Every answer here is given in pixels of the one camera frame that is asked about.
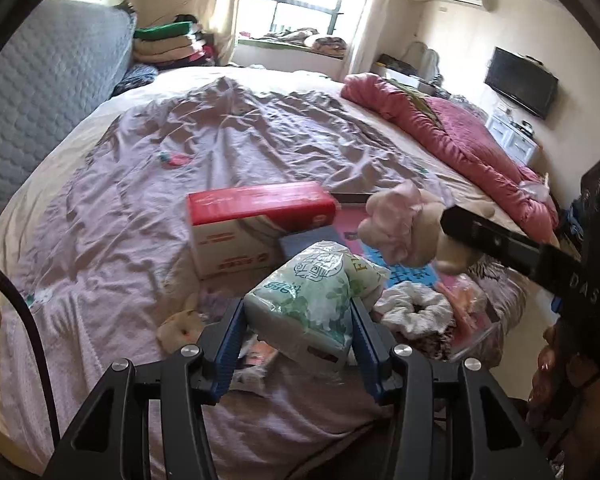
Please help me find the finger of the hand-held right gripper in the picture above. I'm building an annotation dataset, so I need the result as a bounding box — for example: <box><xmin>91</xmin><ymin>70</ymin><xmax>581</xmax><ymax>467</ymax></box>
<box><xmin>440</xmin><ymin>205</ymin><xmax>545</xmax><ymax>278</ymax></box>

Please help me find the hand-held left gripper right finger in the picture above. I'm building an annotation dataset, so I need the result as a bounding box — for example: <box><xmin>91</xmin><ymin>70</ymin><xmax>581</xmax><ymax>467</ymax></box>
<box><xmin>350</xmin><ymin>297</ymin><xmax>556</xmax><ymax>480</ymax></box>

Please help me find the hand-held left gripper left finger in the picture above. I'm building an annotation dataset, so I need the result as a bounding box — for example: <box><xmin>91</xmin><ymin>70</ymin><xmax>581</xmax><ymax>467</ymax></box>
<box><xmin>42</xmin><ymin>296</ymin><xmax>246</xmax><ymax>480</ymax></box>

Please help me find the cream scrunchie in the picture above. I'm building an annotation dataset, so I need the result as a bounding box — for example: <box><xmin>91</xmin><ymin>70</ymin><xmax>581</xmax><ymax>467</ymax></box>
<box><xmin>432</xmin><ymin>202</ymin><xmax>498</xmax><ymax>277</ymax></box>

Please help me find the cream plush bunny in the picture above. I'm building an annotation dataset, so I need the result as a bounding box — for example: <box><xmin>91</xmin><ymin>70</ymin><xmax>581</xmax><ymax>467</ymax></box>
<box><xmin>157</xmin><ymin>292</ymin><xmax>207</xmax><ymax>352</ymax></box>

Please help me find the leopard print scrunchie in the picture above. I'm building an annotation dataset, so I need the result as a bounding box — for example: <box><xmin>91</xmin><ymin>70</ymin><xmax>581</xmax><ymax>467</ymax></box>
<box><xmin>405</xmin><ymin>330</ymin><xmax>461</xmax><ymax>361</ymax></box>

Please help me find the white scrunchie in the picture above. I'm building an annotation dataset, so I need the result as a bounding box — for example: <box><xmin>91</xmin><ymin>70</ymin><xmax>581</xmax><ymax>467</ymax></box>
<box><xmin>375</xmin><ymin>280</ymin><xmax>453</xmax><ymax>336</ymax></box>

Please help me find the pink sock packet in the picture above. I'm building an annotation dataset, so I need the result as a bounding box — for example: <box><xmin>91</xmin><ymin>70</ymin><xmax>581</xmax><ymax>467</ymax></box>
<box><xmin>435</xmin><ymin>272</ymin><xmax>501</xmax><ymax>361</ymax></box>

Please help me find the pink fluffy scrunchie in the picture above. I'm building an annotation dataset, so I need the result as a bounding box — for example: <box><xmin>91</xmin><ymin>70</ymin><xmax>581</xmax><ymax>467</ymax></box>
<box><xmin>357</xmin><ymin>181</ymin><xmax>448</xmax><ymax>266</ymax></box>

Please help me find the shallow dark cardboard tray box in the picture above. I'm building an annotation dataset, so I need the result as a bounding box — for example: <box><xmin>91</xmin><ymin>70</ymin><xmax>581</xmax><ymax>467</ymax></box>
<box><xmin>327</xmin><ymin>190</ymin><xmax>503</xmax><ymax>361</ymax></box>

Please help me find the person's right hand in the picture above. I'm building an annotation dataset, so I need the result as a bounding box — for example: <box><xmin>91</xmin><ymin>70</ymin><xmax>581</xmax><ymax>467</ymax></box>
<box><xmin>527</xmin><ymin>325</ymin><xmax>600</xmax><ymax>441</ymax></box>

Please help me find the dark clothes pile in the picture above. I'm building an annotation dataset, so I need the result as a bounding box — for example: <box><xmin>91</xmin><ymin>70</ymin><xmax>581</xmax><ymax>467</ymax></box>
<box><xmin>560</xmin><ymin>195</ymin><xmax>588</xmax><ymax>241</ymax></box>

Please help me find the white plastic bag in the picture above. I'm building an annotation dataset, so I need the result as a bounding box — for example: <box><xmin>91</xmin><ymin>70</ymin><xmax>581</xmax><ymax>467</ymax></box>
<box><xmin>517</xmin><ymin>172</ymin><xmax>551</xmax><ymax>201</ymax></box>

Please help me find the white drawer cabinet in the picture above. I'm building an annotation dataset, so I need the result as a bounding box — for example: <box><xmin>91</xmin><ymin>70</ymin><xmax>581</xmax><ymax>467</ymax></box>
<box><xmin>485</xmin><ymin>110</ymin><xmax>543</xmax><ymax>166</ymax></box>

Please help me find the pink quilt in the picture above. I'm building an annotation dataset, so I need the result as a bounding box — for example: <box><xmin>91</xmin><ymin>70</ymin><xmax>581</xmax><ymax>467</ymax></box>
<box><xmin>341</xmin><ymin>72</ymin><xmax>561</xmax><ymax>241</ymax></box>

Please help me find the pink book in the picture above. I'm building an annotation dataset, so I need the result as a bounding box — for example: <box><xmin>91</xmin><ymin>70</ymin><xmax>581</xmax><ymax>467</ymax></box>
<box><xmin>332</xmin><ymin>207</ymin><xmax>446</xmax><ymax>291</ymax></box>

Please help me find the red and white tissue box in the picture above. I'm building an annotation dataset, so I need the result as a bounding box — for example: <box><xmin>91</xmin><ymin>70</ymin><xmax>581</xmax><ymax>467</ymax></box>
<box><xmin>186</xmin><ymin>181</ymin><xmax>338</xmax><ymax>281</ymax></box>

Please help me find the black flat television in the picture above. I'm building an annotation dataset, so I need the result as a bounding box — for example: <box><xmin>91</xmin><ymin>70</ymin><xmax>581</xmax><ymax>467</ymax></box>
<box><xmin>484</xmin><ymin>46</ymin><xmax>560</xmax><ymax>121</ymax></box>

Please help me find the white chair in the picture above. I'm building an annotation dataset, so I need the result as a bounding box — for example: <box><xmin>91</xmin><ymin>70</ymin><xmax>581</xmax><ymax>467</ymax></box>
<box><xmin>405</xmin><ymin>40</ymin><xmax>443</xmax><ymax>86</ymax></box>

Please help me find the cream curtain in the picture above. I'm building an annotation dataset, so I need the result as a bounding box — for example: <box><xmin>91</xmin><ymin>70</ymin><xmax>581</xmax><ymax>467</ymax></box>
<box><xmin>340</xmin><ymin>0</ymin><xmax>386</xmax><ymax>81</ymax></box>
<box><xmin>202</xmin><ymin>0</ymin><xmax>246</xmax><ymax>66</ymax></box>

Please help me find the bedding pile on windowsill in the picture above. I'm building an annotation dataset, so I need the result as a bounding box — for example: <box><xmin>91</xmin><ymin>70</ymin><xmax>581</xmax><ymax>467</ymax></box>
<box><xmin>240</xmin><ymin>27</ymin><xmax>348</xmax><ymax>58</ymax></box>

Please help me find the dark patterned pillow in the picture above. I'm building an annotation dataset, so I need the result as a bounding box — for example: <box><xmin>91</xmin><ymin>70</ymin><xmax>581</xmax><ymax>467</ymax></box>
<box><xmin>112</xmin><ymin>62</ymin><xmax>158</xmax><ymax>96</ymax></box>

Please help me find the stack of folded clothes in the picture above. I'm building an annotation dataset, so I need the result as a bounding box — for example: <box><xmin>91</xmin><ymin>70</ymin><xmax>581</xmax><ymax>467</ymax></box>
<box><xmin>132</xmin><ymin>14</ymin><xmax>218</xmax><ymax>68</ymax></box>

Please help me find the grey quilted bed headboard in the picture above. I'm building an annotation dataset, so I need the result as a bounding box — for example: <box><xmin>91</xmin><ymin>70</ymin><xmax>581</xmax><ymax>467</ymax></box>
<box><xmin>0</xmin><ymin>0</ymin><xmax>138</xmax><ymax>251</ymax></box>

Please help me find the black cable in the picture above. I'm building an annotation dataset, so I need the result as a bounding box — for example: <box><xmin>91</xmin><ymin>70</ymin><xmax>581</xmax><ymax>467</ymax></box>
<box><xmin>0</xmin><ymin>254</ymin><xmax>61</xmax><ymax>443</ymax></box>

